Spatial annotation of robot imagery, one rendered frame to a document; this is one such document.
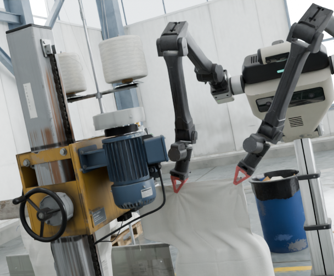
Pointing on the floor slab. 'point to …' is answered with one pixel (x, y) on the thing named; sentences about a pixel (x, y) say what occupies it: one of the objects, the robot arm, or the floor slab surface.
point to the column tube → (48, 136)
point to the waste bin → (280, 210)
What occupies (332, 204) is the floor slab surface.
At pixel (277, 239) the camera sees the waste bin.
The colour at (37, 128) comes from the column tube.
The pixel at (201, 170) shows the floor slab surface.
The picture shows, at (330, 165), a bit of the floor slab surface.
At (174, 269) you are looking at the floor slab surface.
